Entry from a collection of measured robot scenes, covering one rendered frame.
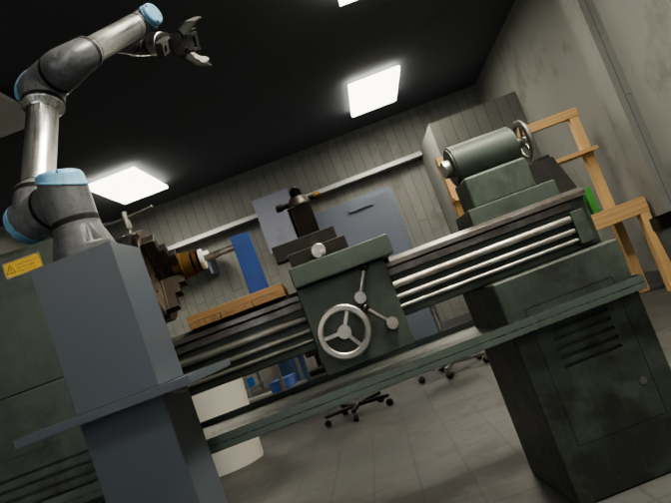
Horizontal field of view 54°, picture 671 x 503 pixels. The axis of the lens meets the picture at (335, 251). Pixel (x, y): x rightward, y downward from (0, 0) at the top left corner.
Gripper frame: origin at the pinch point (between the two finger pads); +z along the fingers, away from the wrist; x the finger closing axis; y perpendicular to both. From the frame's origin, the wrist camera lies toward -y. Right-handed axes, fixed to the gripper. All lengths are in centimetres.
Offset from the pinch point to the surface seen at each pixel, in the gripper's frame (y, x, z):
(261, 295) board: -38, 67, 32
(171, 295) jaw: -44, 69, 0
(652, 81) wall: 353, 112, 100
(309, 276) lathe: -37, 58, 49
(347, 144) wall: 617, 271, -312
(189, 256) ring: -33, 60, 1
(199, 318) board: -51, 70, 17
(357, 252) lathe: -26, 55, 60
